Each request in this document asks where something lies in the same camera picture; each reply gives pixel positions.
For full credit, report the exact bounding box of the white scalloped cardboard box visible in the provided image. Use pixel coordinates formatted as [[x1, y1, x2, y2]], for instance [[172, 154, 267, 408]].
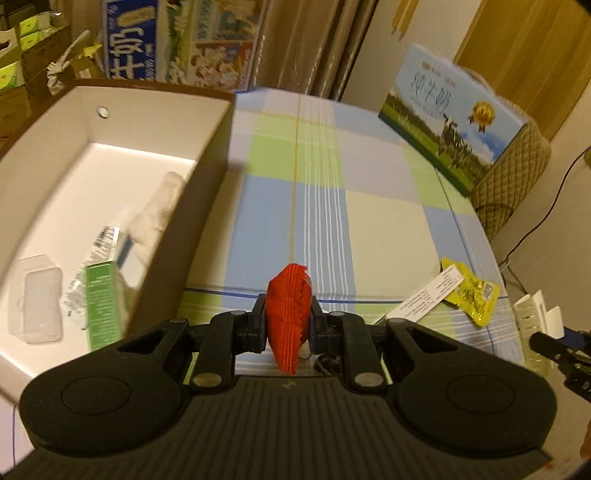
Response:
[[0, 28, 24, 93]]

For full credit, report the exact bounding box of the dark blue milk carton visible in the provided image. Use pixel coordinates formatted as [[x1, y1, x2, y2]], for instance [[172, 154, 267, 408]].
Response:
[[100, 0, 269, 90]]

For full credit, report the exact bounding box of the clear plastic case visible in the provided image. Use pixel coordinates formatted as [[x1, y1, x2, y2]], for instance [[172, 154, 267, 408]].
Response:
[[8, 254, 63, 344]]

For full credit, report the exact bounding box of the yellow snack packet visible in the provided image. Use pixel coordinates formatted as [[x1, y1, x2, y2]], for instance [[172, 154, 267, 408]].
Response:
[[440, 257, 501, 328]]

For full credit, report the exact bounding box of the brown storage box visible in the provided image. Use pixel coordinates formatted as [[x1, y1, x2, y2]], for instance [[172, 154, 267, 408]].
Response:
[[0, 78, 237, 416]]

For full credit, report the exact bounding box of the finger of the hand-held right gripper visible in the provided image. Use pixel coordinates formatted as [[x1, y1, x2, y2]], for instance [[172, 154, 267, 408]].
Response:
[[529, 331, 580, 361], [562, 325, 591, 346]]

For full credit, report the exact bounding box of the dark charger cable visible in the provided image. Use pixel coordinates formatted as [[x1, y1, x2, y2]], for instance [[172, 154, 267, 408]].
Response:
[[489, 143, 591, 278]]

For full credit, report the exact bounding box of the green medicine box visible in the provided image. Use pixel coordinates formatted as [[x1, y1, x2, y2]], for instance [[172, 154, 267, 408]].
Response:
[[85, 261, 127, 352]]

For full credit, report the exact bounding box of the long white medicine box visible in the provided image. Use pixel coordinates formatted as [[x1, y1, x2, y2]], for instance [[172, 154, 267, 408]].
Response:
[[374, 270, 465, 326]]

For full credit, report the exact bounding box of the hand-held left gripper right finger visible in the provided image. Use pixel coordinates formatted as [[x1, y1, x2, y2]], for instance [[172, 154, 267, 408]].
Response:
[[310, 295, 476, 394]]

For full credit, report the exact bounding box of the light blue milk carton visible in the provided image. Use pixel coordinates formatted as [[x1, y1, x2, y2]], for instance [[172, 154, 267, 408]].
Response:
[[379, 44, 532, 197]]

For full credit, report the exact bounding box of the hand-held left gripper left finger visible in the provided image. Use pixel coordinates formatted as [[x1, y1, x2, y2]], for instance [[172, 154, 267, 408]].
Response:
[[113, 295, 269, 394]]

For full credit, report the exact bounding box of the beige patterned curtain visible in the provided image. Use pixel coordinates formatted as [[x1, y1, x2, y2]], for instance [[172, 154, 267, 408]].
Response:
[[249, 0, 384, 100]]

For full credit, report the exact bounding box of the wooden door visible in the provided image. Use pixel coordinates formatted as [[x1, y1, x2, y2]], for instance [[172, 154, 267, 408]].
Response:
[[455, 0, 591, 139]]

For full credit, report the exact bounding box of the box of green packets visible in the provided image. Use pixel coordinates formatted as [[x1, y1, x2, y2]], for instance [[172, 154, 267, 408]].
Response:
[[0, 11, 61, 90]]

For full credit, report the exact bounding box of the white plastic holder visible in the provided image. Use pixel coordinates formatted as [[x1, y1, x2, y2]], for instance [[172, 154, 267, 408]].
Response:
[[512, 291, 561, 374]]

